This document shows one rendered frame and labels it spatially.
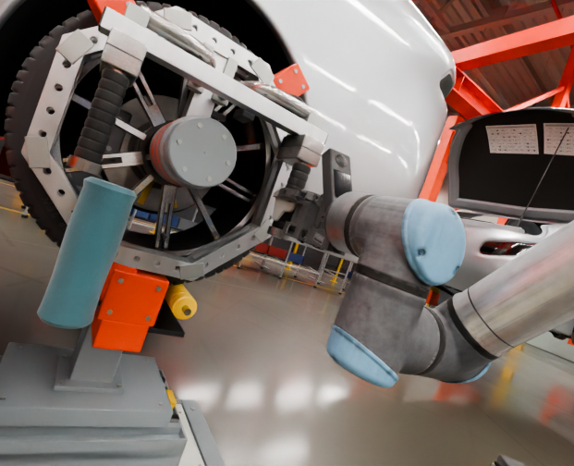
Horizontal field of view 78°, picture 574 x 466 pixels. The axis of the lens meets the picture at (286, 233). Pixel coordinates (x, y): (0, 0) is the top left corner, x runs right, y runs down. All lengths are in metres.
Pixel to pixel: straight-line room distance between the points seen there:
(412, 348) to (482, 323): 0.09
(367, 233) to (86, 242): 0.47
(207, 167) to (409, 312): 0.44
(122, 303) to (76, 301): 0.15
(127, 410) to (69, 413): 0.12
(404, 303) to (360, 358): 0.08
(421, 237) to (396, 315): 0.09
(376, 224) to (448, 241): 0.08
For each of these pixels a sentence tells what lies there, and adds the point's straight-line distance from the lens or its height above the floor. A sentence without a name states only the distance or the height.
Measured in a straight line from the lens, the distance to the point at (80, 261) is 0.69.
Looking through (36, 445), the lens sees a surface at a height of 0.16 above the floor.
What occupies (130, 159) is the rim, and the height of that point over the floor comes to 0.80.
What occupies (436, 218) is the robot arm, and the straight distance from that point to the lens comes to 0.40.
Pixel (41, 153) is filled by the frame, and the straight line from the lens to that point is 0.80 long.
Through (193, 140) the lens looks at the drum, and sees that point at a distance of 0.68.
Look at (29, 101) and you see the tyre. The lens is 0.89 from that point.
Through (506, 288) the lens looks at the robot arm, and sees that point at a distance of 0.48.
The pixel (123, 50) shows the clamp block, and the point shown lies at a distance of 0.60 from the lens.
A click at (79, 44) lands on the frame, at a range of 0.82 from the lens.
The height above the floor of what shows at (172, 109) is 0.98.
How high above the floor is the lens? 0.76
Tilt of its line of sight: level
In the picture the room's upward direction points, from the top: 20 degrees clockwise
